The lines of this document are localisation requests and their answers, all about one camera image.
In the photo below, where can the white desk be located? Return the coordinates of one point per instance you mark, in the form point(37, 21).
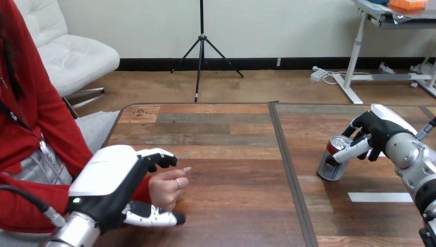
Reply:
point(385, 51)

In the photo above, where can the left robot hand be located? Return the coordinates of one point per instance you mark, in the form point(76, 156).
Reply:
point(109, 177)

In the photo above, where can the person's forearm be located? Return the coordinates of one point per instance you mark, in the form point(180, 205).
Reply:
point(27, 204)

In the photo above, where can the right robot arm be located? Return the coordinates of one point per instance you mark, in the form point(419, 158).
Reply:
point(417, 170)

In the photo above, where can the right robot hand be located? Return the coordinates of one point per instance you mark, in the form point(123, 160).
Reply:
point(378, 131)

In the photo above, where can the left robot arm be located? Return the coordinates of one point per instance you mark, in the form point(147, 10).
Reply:
point(73, 231)

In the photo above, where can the white cushioned chair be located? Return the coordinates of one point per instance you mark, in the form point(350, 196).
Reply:
point(64, 51)

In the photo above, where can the person's hand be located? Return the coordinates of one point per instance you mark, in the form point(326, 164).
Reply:
point(167, 187)

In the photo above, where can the white power strip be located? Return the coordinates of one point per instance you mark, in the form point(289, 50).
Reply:
point(318, 74)

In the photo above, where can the red and white drink can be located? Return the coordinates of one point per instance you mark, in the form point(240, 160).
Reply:
point(335, 160)

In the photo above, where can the black tripod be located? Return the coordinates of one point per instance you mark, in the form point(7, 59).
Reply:
point(202, 51)

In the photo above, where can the person's body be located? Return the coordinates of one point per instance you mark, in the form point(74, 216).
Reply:
point(30, 112)

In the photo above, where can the orange thing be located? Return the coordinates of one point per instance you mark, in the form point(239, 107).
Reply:
point(408, 4)

